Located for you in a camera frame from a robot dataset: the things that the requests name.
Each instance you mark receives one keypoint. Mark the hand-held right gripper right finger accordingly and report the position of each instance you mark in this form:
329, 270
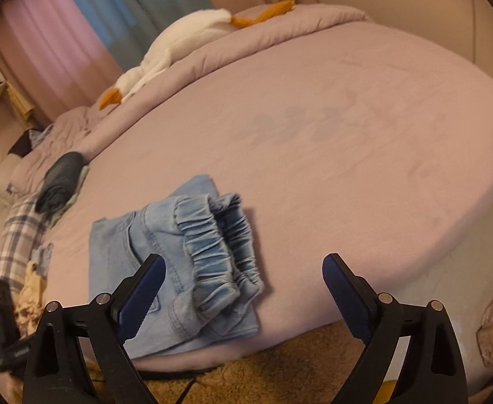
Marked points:
345, 298

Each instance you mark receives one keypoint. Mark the blue curtain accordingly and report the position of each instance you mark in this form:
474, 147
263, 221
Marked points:
133, 4

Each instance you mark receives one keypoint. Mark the mauve quilt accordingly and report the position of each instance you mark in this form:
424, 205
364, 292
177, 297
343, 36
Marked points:
238, 38

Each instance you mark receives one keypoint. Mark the white goose plush toy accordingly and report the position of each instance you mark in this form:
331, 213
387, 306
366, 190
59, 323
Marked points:
179, 33

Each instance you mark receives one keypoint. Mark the bed with mauve sheet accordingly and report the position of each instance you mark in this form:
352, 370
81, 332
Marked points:
335, 155

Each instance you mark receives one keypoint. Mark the dark rolled cloth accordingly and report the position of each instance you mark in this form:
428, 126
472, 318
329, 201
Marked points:
59, 181

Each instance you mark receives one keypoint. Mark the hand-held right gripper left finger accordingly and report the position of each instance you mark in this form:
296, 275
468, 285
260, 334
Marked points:
143, 298

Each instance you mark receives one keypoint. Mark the pink curtain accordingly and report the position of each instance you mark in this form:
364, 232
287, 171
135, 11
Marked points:
48, 38

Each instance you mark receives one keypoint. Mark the cream floral cloth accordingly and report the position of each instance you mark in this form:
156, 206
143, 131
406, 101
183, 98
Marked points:
29, 298

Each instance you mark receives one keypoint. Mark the light blue denim pants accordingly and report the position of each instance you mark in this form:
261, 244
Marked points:
166, 231

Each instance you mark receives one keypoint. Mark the beige padded headboard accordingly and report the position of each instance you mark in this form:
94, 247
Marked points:
419, 4

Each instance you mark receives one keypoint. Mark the brown shaggy rug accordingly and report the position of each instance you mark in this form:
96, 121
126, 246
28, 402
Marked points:
271, 370

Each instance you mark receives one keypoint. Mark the plaid cloth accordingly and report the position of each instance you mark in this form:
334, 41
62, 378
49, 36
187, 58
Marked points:
19, 235

